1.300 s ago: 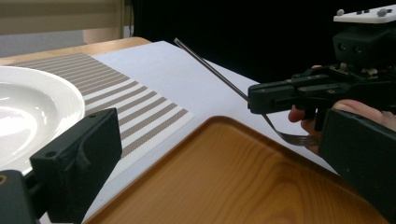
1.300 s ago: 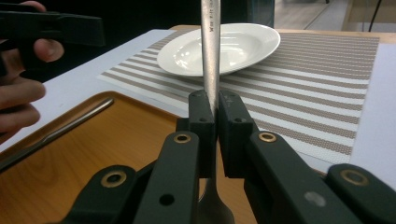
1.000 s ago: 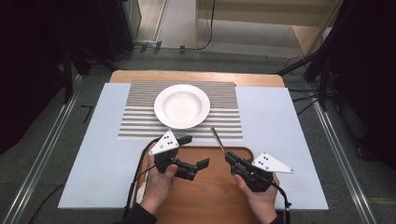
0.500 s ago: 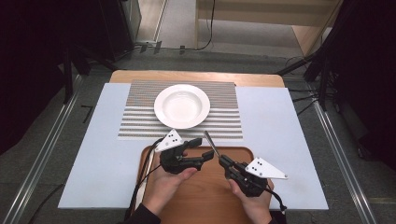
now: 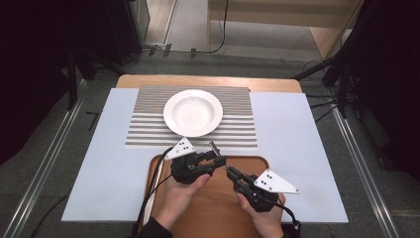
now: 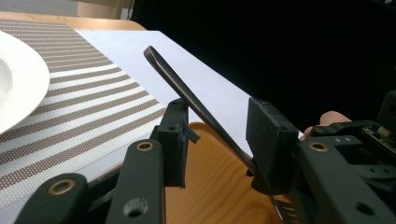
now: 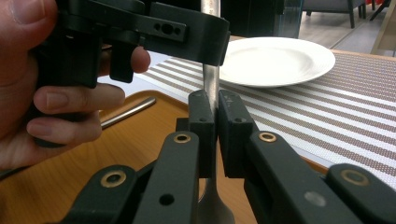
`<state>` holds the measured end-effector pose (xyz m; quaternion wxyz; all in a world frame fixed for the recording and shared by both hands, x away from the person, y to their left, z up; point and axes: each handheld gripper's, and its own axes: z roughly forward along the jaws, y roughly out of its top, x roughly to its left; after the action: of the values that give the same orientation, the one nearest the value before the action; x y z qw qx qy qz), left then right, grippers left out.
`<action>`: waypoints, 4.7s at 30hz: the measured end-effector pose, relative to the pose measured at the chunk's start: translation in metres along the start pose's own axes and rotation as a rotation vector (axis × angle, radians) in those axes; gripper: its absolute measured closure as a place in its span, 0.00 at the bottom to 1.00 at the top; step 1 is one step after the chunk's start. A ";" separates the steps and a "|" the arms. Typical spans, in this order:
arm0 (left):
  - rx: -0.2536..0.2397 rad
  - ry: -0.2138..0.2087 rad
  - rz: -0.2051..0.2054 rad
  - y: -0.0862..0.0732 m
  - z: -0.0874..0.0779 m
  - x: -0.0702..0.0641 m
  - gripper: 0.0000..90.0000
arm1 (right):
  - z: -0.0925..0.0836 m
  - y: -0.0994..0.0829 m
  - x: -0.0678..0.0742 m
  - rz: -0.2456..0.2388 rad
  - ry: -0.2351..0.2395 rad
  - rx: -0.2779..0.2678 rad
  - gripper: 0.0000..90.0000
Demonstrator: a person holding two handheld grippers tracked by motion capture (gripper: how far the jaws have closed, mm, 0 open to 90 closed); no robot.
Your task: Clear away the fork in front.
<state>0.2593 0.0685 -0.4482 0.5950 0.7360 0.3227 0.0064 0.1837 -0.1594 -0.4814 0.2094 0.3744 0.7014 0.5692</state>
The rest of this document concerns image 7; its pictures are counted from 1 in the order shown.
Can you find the dark cabinet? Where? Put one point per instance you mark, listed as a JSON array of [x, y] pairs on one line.
[[249, 15]]

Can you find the metal table knife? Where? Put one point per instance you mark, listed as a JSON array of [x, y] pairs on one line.
[[130, 112]]

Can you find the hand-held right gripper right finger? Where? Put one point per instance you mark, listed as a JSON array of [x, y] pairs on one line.
[[280, 180]]

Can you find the striped woven placemat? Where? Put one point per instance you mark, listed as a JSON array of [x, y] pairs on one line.
[[311, 118]]

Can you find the brown wooden tray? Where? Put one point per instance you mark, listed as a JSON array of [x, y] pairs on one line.
[[93, 174]]

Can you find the white round plate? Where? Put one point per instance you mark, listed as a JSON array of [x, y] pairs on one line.
[[274, 62]]

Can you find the light wooden shelf unit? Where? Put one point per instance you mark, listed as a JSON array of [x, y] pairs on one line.
[[386, 31]]

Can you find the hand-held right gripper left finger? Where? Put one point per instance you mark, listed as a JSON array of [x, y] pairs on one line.
[[174, 174]]

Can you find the metal fork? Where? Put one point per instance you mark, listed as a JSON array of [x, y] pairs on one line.
[[211, 77]]

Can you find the grey chair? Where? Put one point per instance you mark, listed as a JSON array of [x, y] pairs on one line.
[[330, 6]]

